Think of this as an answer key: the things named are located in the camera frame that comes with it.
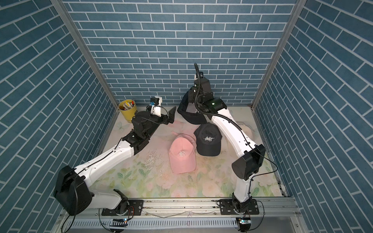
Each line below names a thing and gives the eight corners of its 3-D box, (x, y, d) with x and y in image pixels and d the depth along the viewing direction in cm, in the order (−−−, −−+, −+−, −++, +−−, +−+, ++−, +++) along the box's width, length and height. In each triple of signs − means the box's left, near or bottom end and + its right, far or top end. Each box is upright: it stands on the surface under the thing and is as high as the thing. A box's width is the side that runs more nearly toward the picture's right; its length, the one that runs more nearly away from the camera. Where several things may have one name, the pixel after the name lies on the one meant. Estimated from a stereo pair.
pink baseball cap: (168, 173, 87) (166, 169, 81) (172, 137, 103) (171, 132, 98) (195, 173, 87) (196, 169, 81) (195, 137, 103) (195, 132, 98)
